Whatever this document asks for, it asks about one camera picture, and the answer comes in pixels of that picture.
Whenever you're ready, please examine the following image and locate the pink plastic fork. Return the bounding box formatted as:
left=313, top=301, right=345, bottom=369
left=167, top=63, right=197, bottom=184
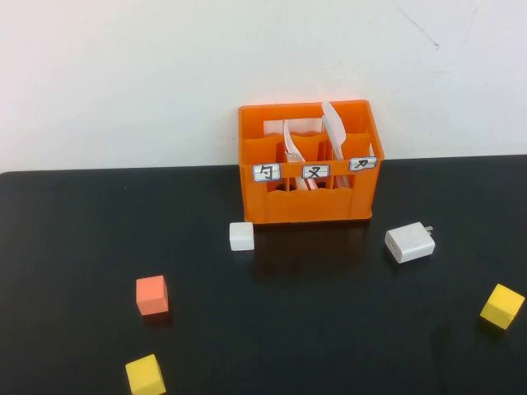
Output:
left=284, top=151, right=310, bottom=191
left=282, top=119, right=319, bottom=191

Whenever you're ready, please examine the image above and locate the orange plastic cutlery crate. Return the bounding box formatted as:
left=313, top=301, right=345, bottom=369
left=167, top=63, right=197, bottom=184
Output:
left=237, top=99, right=386, bottom=225

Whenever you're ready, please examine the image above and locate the paper label spoon character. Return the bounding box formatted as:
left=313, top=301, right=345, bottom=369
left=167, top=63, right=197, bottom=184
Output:
left=252, top=163, right=282, bottom=183

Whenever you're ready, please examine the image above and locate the white foam cube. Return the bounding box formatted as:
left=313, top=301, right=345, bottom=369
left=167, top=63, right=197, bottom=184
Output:
left=228, top=221, right=255, bottom=253

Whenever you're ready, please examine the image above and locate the paper label fork character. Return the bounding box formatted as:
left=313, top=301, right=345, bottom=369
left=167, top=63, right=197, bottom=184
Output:
left=301, top=164, right=332, bottom=180

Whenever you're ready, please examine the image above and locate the thin pale plastic knife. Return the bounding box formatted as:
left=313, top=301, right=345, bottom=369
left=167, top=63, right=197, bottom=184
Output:
left=321, top=114, right=343, bottom=160

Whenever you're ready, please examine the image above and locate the paper label knife character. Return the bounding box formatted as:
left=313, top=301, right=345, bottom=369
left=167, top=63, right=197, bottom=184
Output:
left=348, top=156, right=379, bottom=172

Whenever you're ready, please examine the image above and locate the orange foam cube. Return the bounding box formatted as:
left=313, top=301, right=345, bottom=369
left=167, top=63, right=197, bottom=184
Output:
left=135, top=275, right=170, bottom=317

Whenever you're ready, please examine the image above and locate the yellow foam cube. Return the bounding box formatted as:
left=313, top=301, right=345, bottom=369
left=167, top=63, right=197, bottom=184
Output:
left=478, top=283, right=526, bottom=331
left=124, top=354, right=167, bottom=395

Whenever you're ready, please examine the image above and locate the white USB wall charger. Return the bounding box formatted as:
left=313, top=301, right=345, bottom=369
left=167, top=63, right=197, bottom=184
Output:
left=384, top=221, right=436, bottom=264

